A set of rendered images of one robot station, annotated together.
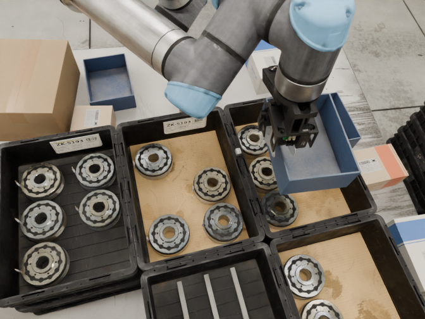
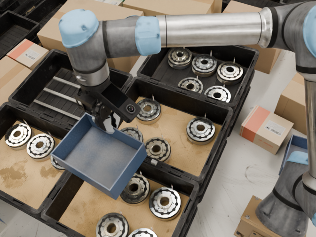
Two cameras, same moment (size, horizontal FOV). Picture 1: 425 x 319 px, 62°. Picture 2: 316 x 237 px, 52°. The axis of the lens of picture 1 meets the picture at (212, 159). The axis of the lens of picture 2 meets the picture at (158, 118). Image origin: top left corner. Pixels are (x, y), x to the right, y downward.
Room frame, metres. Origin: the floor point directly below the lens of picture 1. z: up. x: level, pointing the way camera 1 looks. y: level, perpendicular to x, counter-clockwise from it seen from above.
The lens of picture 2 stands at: (0.86, -0.29, 1.85)
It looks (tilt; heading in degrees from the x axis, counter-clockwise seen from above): 56 degrees down; 146
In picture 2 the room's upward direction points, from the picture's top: 9 degrees counter-clockwise
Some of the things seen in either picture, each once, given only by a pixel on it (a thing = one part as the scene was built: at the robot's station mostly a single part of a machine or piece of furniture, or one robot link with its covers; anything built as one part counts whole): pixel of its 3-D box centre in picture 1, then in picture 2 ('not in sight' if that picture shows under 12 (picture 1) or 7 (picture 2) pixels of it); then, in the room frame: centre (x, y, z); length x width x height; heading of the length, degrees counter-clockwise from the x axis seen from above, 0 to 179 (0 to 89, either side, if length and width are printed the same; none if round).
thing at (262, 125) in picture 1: (271, 121); not in sight; (0.39, -0.10, 1.20); 0.05 x 0.02 x 0.09; 105
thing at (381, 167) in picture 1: (372, 168); not in sight; (0.59, -0.53, 0.74); 0.16 x 0.12 x 0.07; 112
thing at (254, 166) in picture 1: (266, 172); (134, 187); (0.46, -0.15, 0.86); 0.10 x 0.10 x 0.01
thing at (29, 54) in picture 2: not in sight; (30, 58); (-0.39, -0.10, 0.81); 0.16 x 0.12 x 0.07; 14
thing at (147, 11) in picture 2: not in sight; (174, 10); (-0.15, 0.60, 0.80); 0.40 x 0.30 x 0.20; 23
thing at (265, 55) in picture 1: (265, 64); not in sight; (0.98, -0.15, 0.74); 0.20 x 0.12 x 0.09; 21
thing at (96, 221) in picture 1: (99, 207); (190, 87); (0.29, 0.27, 0.86); 0.10 x 0.10 x 0.01
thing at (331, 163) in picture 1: (305, 142); (100, 154); (0.42, -0.19, 1.10); 0.20 x 0.15 x 0.07; 16
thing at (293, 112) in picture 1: (291, 112); (96, 92); (0.37, -0.12, 1.26); 0.09 x 0.08 x 0.12; 15
